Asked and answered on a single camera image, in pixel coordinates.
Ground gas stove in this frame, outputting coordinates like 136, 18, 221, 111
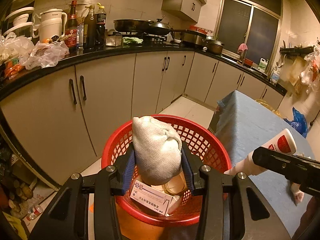
107, 31, 168, 46

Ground white medicine box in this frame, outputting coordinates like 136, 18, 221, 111
129, 177, 175, 217

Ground white plastic bag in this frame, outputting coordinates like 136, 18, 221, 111
291, 182, 305, 206

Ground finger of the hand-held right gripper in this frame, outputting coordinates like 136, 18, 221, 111
252, 146, 320, 198

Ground white wall cabinet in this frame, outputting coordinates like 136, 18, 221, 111
161, 0, 202, 23

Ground dark glass bottle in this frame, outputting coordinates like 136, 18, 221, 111
83, 4, 97, 50

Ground row of white base cabinets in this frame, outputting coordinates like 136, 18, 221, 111
0, 51, 285, 188

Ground red plastic basket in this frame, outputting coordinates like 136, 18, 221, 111
101, 114, 232, 228

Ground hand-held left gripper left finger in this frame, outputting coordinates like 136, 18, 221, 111
29, 144, 137, 240

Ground white blue detergent bottle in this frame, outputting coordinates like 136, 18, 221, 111
270, 66, 281, 84

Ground yellow plastic bag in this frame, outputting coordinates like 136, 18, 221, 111
255, 99, 285, 119

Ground clear plastic bag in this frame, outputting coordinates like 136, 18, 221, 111
19, 40, 70, 70

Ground wok with lid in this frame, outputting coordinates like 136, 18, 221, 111
147, 17, 187, 36

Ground yellow cap soy bottle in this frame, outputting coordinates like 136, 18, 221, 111
95, 3, 107, 48

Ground small steel container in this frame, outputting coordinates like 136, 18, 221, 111
106, 35, 123, 47

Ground steel rice cooker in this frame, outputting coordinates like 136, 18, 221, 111
181, 25, 208, 47

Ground black kitchen countertop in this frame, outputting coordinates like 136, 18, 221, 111
0, 40, 288, 103

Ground round white lid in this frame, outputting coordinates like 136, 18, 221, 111
164, 174, 187, 195

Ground blue plastic bag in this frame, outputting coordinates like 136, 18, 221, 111
284, 107, 308, 138

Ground black frying pan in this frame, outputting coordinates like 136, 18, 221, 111
113, 19, 153, 33

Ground blue tablecloth table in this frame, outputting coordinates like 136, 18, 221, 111
215, 90, 317, 238

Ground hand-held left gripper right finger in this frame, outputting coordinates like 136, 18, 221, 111
181, 142, 292, 240

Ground black wall rack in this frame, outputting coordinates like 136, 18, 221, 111
279, 45, 315, 55

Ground white plastic tube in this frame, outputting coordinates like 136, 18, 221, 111
223, 128, 297, 176

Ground red label sauce bottle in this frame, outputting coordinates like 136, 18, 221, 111
64, 0, 78, 49

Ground grey cloth pouch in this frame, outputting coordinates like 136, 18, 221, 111
132, 116, 183, 186

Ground white electric kettle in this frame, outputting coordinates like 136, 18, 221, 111
39, 9, 68, 43

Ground clear plastic drink bottle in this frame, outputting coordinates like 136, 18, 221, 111
25, 204, 44, 221

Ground window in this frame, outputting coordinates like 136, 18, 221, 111
216, 0, 283, 67

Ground hanging plastic bags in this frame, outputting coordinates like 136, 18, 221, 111
287, 40, 320, 95

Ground green label detergent bottle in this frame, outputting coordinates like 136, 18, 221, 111
258, 58, 269, 72

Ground stack of white plates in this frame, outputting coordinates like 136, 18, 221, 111
0, 0, 38, 38

